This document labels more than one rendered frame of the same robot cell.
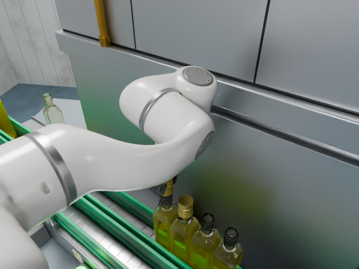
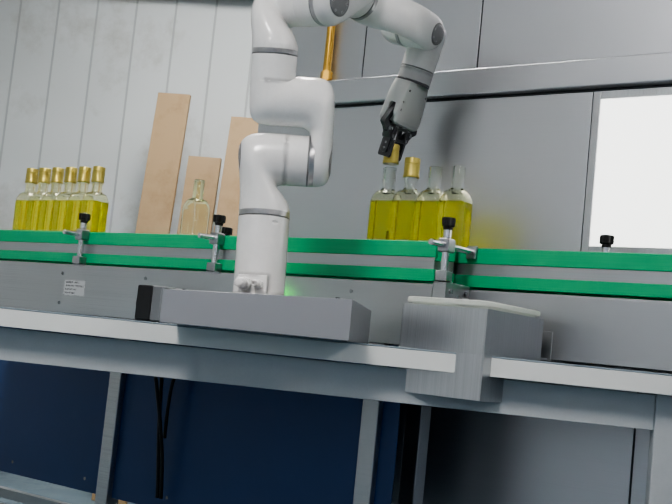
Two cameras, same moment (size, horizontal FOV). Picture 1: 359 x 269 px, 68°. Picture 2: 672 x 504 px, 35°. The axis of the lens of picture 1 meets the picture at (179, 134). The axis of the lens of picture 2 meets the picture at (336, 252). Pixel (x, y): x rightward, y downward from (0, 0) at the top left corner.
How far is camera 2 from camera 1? 2.10 m
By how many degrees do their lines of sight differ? 42
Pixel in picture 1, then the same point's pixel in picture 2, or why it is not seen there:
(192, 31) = not seen: hidden behind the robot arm
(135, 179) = (403, 12)
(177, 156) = (424, 12)
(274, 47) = (489, 35)
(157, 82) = not seen: hidden behind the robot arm
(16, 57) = not seen: outside the picture
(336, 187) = (547, 121)
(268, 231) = (502, 221)
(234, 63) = (460, 57)
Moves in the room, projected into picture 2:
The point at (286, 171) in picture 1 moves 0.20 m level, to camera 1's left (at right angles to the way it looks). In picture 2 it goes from (508, 128) to (417, 119)
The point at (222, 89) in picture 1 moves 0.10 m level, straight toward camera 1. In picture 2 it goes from (450, 76) to (447, 64)
